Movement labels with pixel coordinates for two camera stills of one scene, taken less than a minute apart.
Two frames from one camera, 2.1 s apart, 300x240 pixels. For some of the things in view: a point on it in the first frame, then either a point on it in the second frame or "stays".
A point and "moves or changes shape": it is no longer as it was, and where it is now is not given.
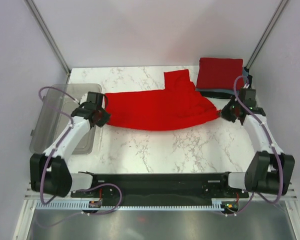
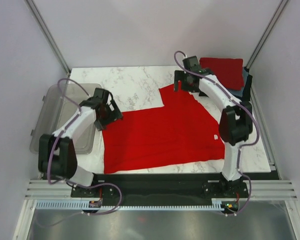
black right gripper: [224, 113] to [180, 75]
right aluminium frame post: [282, 5] stays
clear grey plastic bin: [54, 115] stays
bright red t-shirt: [179, 104] moves or changes shape
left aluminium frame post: [31, 6] stays
